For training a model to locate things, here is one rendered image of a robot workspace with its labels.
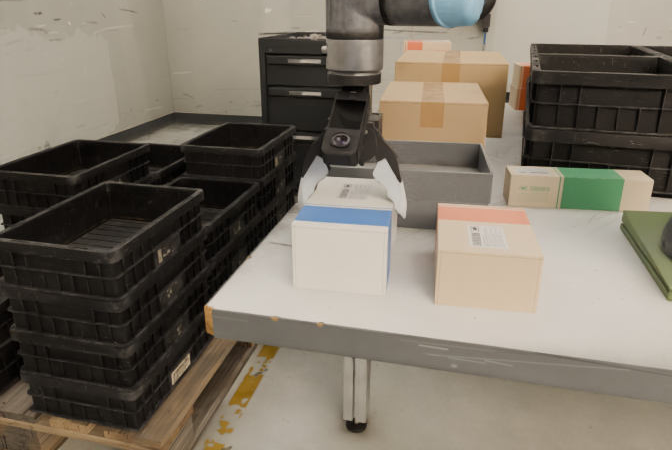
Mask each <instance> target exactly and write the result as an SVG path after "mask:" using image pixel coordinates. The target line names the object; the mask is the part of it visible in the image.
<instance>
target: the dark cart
mask: <svg viewBox="0 0 672 450"><path fill-rule="evenodd" d="M304 34H306V35H307V37H308V36H309V35H310V34H317V35H319V34H321V35H322V36H325V35H326V32H293V33H287V34H280V35H274V36H268V37H261V38H258V47H259V69H260V90H261V111H262V124H278V125H294V126H295V129H296V132H295V133H294V134H293V140H294V141H295V142H293V151H295V152H296V160H294V161H293V162H294V167H296V168H295V169H294V177H296V179H297V185H296V186H295V187H294V192H296V194H295V196H298V192H299V186H300V181H301V175H302V170H303V165H304V161H305V157H306V154H307V152H308V150H309V148H310V147H311V145H312V144H313V143H314V142H315V141H316V140H317V139H318V138H319V137H320V135H321V133H322V132H323V130H324V129H325V128H326V127H327V125H328V124H327V119H328V118H329V117H330V114H331V110H332V107H333V103H334V100H335V96H336V93H337V92H338V91H341V90H342V86H341V85H333V84H329V83H328V82H327V72H329V71H330V70H328V69H327V68H326V56H327V53H322V50H321V49H322V46H327V45H326V39H314V38H288V37H291V36H294V37H300V36H301V37H303V35H304Z"/></svg>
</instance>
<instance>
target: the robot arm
mask: <svg viewBox="0 0 672 450"><path fill-rule="evenodd" d="M486 2H487V0H326V45H327V46H322V49H321V50H322V53H327V56H326V68H327V69H328V70H330V71H329V72H327V82H328V83H329V84H333V85H341V86H342V90H341V91H338V92H337V93H336V96H335V100H334V103H333V107H332V110H331V114H330V117H329V118H328V119H327V124H328V125H327V127H326V128H325V129H324V130H323V132H322V133H321V135H320V137H319V138H318V139H317V140H316V141H315V142H314V143H313V144H312V145H311V147H310V148H309V150H308V152H307V154H306V157H305V161H304V165H303V170H302V175H301V181H300V186H299V192H298V210H299V212H300V210H301V209H302V207H303V206H304V204H305V203H306V201H307V200H308V199H309V197H310V196H311V195H312V194H313V193H314V192H315V190H316V189H317V184H318V182H319V181H321V180H323V179H325V177H326V176H327V175H328V173H329V172H330V170H331V167H330V165H341V166H352V167H354V166H357V164H358V163H359V165H360V166H364V164H365V161H368V160H370V159H372V158H373V157H374V156H375V158H376V160H377V163H376V166H375V168H374V171H373V176H374V178H375V179H376V181H377V182H378V183H380V184H382V185H383V186H384V187H385V189H386V193H387V196H388V198H389V199H390V200H392V202H393V204H394V208H395V211H396V212H397V213H398V215H399V216H400V217H401V218H402V219H404V218H406V209H407V201H406V195H405V190H404V185H403V181H402V178H401V175H400V169H399V163H398V158H397V155H396V152H395V150H394V149H393V147H392V146H391V144H390V143H388V142H386V141H385V139H384V138H383V136H382V122H383V113H373V112H371V88H372V85H376V84H380V83H381V72H379V71H380V70H382V69H383V55H384V25H387V26H425V27H443V28H449V29H450V28H455V27H463V26H472V25H474V24H475V23H476V22H477V21H478V20H479V18H480V15H481V13H482V9H483V5H484V4H485V3H486ZM660 246H661V249H662V251H663V252H664V253H665V254H666V255H667V256H668V257H669V258H670V259H671V260H672V216H671V217H670V219H669V220H668V222H667V223H666V225H665V227H664V229H663V232H662V237H661V242H660Z"/></svg>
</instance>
